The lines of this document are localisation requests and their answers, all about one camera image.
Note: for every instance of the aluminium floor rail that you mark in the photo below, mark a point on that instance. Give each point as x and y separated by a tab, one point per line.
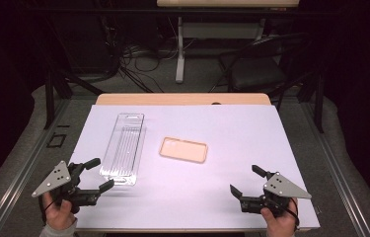
24	168
337	171

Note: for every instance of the wooden table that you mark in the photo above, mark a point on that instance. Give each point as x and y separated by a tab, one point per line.
179	98

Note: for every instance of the clear plastic packaging tray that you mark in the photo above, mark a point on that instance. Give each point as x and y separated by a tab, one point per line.
124	148

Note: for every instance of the beige phone case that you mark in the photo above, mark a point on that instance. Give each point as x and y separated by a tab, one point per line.
183	149

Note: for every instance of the white table board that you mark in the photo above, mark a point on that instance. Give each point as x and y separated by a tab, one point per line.
189	197

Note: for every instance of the dark equipment cabinet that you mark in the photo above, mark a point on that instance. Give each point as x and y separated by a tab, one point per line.
84	42

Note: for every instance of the black folding chair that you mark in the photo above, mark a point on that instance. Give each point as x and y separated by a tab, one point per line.
255	72

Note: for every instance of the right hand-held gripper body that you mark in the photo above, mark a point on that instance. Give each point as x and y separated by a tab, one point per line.
281	188

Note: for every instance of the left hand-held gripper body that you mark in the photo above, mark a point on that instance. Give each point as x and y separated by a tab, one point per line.
56	179

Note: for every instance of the white-legged desk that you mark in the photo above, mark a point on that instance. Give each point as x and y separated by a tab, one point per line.
225	29

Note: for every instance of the person's left hand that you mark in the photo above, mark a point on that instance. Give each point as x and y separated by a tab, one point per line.
58	215

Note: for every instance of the black metal stand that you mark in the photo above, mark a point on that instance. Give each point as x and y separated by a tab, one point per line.
319	105
50	98

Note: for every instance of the person's right hand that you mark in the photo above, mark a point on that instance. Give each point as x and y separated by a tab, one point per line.
281	225

